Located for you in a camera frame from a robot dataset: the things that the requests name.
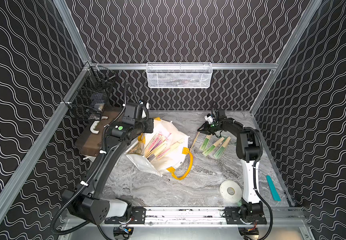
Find teal flat stick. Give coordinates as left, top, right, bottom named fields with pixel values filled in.
left=266, top=175, right=281, bottom=202

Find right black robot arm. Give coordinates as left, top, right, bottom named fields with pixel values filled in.
left=197, top=110, right=273, bottom=224

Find pink folding fans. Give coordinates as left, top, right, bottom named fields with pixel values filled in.
left=145, top=132, right=185, bottom=162

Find white storage box brown lid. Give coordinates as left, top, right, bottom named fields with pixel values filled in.
left=75, top=107, right=122, bottom=162

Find white tote bag yellow handles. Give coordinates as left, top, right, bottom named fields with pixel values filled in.
left=125, top=118, right=193, bottom=181

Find green folding fan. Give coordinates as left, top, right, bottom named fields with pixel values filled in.
left=202, top=137, right=224, bottom=156
left=213, top=136, right=231, bottom=159
left=199, top=135, right=212, bottom=152

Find white tape roll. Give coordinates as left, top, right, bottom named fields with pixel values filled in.
left=219, top=180, right=242, bottom=204

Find black wire basket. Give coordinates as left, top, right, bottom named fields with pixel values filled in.
left=64, top=62, right=118, bottom=123

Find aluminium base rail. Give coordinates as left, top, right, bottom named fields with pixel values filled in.
left=57, top=205, right=314, bottom=240

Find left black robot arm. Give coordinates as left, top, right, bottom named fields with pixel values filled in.
left=50, top=103, right=154, bottom=236

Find white wire mesh basket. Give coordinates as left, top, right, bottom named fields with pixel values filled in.
left=146, top=62, right=213, bottom=89

